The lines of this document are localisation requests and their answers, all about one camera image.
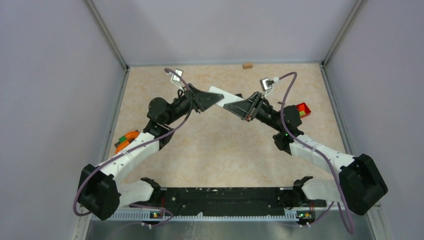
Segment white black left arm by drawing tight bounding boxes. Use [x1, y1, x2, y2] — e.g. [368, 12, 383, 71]
[73, 84, 225, 220]

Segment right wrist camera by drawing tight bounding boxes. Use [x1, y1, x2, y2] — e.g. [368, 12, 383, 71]
[259, 77, 279, 98]

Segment aluminium frame rail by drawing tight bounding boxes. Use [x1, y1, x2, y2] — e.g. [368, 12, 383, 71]
[79, 198, 382, 223]

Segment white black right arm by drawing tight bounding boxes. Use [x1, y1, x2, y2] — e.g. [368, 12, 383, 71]
[217, 92, 388, 216]

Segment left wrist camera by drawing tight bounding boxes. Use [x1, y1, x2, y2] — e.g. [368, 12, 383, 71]
[170, 68, 185, 91]

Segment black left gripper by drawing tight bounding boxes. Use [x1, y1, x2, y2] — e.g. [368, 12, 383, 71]
[164, 83, 224, 126]

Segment small wooden block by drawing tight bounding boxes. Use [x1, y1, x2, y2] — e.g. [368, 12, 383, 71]
[242, 62, 253, 70]

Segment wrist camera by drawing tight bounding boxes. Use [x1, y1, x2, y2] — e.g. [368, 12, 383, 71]
[259, 77, 279, 98]
[170, 68, 185, 91]

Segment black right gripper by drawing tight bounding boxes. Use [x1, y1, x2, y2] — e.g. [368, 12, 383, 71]
[223, 91, 284, 132]

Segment white remote control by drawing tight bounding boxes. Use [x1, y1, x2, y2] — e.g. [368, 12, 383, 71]
[208, 86, 244, 108]

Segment orange green object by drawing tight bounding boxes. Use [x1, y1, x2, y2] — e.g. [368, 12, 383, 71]
[114, 130, 140, 154]

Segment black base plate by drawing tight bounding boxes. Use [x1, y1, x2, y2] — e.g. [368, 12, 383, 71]
[138, 187, 327, 217]

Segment red plastic bin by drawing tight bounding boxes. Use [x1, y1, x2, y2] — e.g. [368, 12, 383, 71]
[296, 102, 311, 119]

